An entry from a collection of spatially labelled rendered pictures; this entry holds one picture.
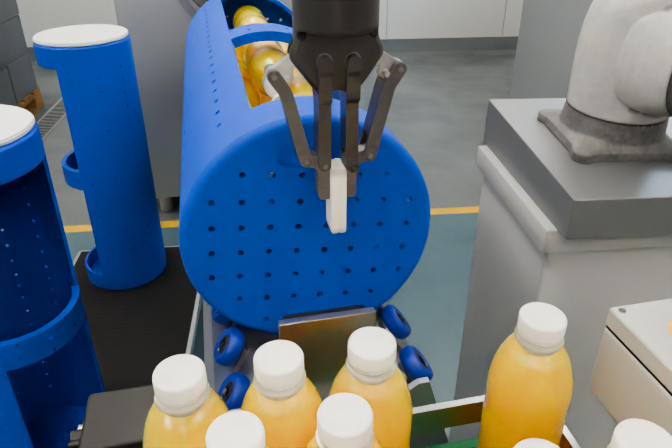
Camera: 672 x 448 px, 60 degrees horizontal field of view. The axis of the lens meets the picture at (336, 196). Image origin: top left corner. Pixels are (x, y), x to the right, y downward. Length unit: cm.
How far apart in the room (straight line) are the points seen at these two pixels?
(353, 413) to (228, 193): 28
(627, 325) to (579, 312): 45
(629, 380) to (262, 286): 38
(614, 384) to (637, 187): 38
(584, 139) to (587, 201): 15
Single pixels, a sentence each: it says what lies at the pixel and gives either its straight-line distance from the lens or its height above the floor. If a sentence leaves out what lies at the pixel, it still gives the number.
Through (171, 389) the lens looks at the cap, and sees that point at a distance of 46.
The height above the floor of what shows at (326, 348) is 101.
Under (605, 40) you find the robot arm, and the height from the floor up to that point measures 124.
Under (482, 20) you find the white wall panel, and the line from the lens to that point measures 606.
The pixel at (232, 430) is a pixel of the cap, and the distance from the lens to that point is 43.
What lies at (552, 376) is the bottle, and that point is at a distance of 54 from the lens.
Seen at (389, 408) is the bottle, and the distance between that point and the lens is 49.
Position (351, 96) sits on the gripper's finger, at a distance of 53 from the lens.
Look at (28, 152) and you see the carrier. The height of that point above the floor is 99.
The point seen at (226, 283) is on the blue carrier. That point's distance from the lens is 67.
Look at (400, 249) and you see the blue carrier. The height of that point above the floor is 106.
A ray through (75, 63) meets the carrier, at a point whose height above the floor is 98.
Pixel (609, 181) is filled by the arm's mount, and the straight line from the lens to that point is 92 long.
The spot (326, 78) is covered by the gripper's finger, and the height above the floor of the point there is 129.
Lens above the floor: 143
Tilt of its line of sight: 28 degrees down
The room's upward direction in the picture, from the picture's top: straight up
